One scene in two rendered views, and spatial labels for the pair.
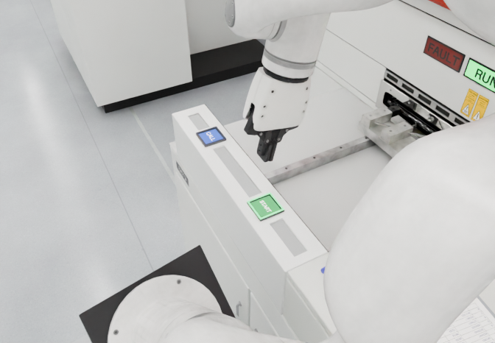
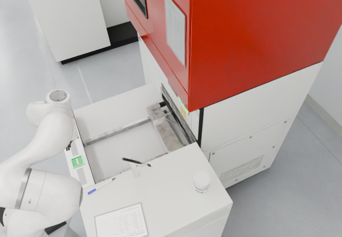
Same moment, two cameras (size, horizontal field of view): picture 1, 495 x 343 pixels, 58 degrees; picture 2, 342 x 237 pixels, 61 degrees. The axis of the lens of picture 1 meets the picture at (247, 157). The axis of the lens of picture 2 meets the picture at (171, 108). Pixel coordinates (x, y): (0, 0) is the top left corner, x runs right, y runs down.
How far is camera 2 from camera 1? 83 cm
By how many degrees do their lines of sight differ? 12
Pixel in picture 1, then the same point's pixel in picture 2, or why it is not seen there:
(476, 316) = (137, 215)
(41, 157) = (26, 92)
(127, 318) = (9, 210)
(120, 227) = not seen: hidden behind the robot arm
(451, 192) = (12, 224)
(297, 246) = (84, 180)
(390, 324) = not seen: outside the picture
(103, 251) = not seen: hidden behind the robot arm
